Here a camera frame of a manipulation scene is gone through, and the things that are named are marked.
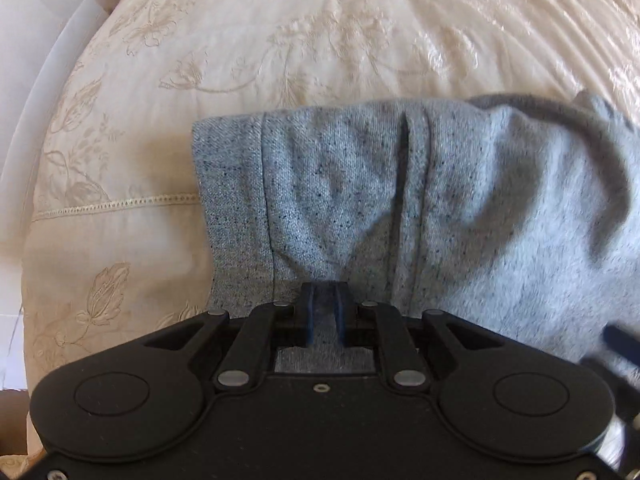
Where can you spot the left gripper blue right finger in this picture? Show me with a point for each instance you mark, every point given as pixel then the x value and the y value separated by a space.
pixel 346 315

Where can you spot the light blue speckled pants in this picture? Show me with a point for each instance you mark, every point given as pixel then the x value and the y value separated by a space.
pixel 517 213

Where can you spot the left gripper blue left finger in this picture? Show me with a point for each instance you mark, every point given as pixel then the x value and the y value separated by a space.
pixel 304 315

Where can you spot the cream embroidered bedspread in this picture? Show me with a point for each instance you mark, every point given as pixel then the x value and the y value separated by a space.
pixel 118 245

